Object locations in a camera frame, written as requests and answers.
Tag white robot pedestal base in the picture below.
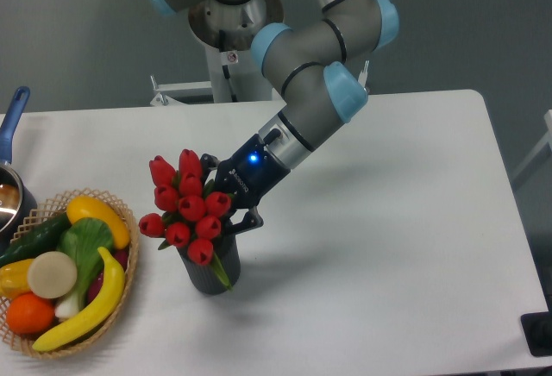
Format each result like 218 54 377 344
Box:
148 0 371 108

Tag white frame at right edge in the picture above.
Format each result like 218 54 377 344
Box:
511 110 551 190

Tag green cucumber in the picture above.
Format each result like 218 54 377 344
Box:
1 213 71 266

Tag green bok choy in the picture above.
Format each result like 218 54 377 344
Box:
55 217 114 322

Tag red tulip bouquet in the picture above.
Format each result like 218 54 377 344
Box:
139 149 232 266

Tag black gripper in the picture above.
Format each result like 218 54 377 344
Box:
199 134 291 235

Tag blue handled steel pot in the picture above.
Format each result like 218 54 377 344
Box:
1 86 37 254

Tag purple eggplant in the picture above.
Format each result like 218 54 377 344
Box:
86 248 129 304

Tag orange fruit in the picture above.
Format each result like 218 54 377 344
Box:
6 292 54 335

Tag yellow bell pepper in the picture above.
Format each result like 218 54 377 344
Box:
1 259 34 299

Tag woven wicker basket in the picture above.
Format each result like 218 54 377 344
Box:
1 188 139 360

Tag black device at table edge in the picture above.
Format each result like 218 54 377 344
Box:
520 311 551 357

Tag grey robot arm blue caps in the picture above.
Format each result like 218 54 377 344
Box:
150 0 399 235

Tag beige round disc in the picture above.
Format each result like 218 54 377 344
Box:
27 251 78 299

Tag yellow banana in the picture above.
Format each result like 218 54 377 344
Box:
32 247 125 353

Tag dark grey ribbed vase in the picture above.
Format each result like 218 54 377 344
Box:
178 235 241 295

